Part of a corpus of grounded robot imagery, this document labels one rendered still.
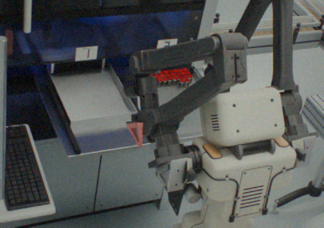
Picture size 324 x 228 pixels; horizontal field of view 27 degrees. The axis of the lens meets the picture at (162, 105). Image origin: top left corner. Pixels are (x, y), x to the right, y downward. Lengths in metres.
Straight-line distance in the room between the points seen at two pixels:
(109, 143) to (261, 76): 2.28
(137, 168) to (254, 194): 1.20
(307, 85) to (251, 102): 2.70
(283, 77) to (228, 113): 0.33
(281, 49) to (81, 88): 0.88
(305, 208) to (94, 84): 1.51
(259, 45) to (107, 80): 0.78
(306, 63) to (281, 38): 2.71
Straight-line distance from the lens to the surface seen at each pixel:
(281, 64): 2.10
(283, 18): 2.09
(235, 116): 1.85
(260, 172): 1.93
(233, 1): 5.33
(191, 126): 2.47
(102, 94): 2.60
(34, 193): 2.25
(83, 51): 2.56
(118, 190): 3.16
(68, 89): 2.60
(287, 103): 2.11
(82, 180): 3.03
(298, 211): 3.62
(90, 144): 2.37
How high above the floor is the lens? 2.46
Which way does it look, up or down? 37 degrees down
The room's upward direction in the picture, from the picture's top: 11 degrees clockwise
